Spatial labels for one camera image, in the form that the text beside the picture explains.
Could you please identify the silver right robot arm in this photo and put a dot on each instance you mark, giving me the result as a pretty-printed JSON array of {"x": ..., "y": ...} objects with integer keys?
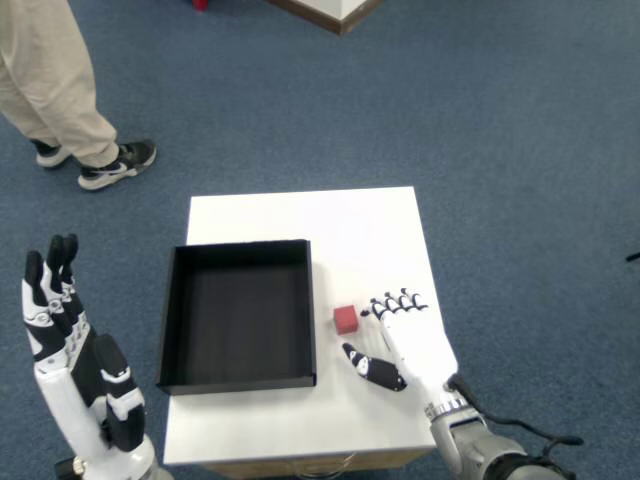
[{"x": 460, "y": 445}]

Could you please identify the small red object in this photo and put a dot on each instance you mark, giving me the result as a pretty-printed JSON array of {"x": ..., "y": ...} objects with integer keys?
[{"x": 201, "y": 4}]

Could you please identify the black open box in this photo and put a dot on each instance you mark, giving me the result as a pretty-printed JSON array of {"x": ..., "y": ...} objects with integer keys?
[{"x": 240, "y": 320}]

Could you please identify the red cube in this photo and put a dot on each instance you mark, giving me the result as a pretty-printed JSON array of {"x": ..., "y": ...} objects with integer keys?
[{"x": 346, "y": 320}]

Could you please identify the black white sneaker with swoosh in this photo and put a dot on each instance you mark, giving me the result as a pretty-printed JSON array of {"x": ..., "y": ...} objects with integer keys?
[{"x": 115, "y": 170}]

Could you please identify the white cabinet with wooden base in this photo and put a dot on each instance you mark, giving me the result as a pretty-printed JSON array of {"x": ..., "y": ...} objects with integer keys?
[{"x": 330, "y": 7}]

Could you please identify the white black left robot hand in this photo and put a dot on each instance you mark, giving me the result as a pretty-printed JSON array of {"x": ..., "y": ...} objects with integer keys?
[{"x": 70, "y": 410}]

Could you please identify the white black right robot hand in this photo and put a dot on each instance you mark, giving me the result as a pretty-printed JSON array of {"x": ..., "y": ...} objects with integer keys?
[{"x": 420, "y": 345}]

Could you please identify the white top wooden table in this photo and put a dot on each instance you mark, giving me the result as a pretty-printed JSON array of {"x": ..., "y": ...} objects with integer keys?
[{"x": 300, "y": 215}]

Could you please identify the beige trousers of person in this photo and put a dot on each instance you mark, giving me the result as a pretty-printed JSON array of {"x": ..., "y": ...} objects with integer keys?
[{"x": 45, "y": 75}]

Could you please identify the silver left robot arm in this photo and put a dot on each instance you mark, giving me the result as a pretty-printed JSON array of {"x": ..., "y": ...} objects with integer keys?
[{"x": 157, "y": 472}]

